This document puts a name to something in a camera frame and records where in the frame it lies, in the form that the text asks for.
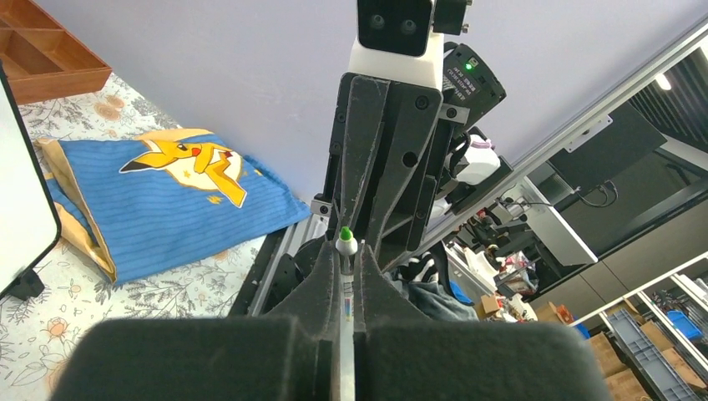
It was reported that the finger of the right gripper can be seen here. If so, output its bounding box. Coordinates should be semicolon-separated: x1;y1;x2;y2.
366;83;443;272
323;74;390;233

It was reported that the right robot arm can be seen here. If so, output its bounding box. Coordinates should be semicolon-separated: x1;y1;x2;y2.
311;42;510;271

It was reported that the blue pikachu cloth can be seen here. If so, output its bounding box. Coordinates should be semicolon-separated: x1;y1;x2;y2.
38;129;310;284

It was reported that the right aluminium frame post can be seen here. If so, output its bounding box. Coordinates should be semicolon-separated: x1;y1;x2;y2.
418;4;707;251

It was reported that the orange compartment tray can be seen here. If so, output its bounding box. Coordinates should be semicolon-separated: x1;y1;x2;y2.
1;0;112;104

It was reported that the small whiteboard black frame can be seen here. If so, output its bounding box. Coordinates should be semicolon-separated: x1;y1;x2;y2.
1;71;61;301

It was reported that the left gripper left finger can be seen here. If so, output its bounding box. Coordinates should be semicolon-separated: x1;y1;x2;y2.
51;241;339;400

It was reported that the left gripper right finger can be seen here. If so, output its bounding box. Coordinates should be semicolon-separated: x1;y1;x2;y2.
354;246;611;400

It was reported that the green capped marker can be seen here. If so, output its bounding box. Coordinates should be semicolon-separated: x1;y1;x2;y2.
335;226;359;322

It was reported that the floral table mat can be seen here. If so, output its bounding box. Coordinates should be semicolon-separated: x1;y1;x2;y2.
1;75;263;400

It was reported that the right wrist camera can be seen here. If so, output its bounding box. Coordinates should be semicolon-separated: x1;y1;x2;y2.
347;0;473;91

